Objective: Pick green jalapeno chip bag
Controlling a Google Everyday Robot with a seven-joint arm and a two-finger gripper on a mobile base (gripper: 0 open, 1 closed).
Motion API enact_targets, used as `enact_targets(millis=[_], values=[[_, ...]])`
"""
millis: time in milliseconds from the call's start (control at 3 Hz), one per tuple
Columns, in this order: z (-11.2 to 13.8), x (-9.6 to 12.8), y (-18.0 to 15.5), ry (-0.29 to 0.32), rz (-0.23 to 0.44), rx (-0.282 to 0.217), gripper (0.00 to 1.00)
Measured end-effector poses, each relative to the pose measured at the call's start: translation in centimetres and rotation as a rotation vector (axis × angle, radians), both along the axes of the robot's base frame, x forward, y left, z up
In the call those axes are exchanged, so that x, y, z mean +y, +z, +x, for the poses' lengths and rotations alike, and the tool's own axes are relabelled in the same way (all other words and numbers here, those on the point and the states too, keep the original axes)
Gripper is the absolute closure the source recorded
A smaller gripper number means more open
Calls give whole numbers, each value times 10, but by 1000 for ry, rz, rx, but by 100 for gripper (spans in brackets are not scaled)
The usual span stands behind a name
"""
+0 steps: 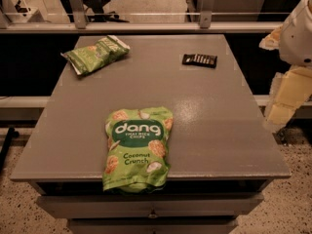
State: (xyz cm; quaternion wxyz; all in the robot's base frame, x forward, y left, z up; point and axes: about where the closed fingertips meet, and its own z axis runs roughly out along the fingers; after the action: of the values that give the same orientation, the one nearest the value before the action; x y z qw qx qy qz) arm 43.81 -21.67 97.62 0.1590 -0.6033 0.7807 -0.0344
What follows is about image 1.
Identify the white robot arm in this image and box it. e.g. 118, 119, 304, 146
259, 0, 312, 131

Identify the grey drawer cabinet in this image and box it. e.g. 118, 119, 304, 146
12, 35, 290, 234

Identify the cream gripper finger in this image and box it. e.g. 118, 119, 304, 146
259, 26, 282, 51
264, 65, 312, 126

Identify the green Dang coconut chips bag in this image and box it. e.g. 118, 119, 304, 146
102, 107, 174, 193

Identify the metal railing frame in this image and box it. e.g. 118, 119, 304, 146
0, 0, 312, 35

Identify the dark chocolate bar wrapper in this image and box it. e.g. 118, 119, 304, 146
182, 54, 217, 68

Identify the green jalapeno chip bag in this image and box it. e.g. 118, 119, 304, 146
62, 35, 130, 76

